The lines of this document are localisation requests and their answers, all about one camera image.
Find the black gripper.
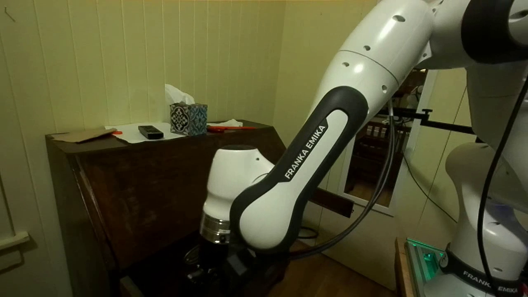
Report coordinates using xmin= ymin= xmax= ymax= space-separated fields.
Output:
xmin=183 ymin=237 xmax=250 ymax=297

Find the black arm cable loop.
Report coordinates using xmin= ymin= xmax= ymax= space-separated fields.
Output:
xmin=285 ymin=101 xmax=400 ymax=261

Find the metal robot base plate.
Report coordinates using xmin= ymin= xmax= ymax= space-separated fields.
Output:
xmin=404 ymin=237 xmax=450 ymax=289

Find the crumpled white tissue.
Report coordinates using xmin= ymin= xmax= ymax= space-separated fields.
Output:
xmin=206 ymin=117 xmax=244 ymax=129

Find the black remote control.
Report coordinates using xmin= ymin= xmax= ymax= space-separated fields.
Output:
xmin=136 ymin=124 xmax=164 ymax=140

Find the light wooden robot platform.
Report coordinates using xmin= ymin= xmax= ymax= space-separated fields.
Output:
xmin=392 ymin=236 xmax=419 ymax=297

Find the dark wooden spindle railing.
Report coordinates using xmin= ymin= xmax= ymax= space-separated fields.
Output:
xmin=344 ymin=109 xmax=412 ymax=208

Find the blue patterned tissue box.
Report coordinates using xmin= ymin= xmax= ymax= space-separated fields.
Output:
xmin=163 ymin=82 xmax=209 ymax=138

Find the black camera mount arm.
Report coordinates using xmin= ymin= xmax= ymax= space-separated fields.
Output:
xmin=391 ymin=105 xmax=478 ymax=137

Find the white wall rail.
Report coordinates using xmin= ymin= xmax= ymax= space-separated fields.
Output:
xmin=0 ymin=228 xmax=32 ymax=256

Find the black base cable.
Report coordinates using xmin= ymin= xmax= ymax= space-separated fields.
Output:
xmin=475 ymin=72 xmax=528 ymax=279

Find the white paper sheet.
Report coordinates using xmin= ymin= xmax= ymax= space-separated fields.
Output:
xmin=107 ymin=120 xmax=186 ymax=147

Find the dark wooden secretary desk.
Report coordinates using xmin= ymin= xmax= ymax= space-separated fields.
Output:
xmin=44 ymin=120 xmax=356 ymax=297

